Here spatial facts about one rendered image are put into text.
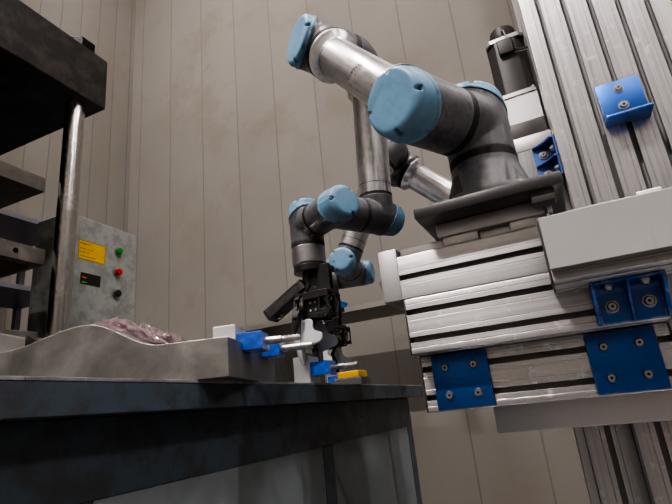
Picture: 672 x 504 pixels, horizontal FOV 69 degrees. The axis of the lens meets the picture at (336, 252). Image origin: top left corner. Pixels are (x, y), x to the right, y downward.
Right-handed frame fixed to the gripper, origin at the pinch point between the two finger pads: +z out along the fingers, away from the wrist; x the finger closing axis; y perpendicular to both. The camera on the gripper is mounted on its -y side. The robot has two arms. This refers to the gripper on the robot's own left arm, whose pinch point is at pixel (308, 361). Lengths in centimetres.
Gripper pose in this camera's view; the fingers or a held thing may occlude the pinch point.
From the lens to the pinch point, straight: 104.9
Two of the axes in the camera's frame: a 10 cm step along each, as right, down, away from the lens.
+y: 9.2, -2.1, -3.4
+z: 1.0, 9.5, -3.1
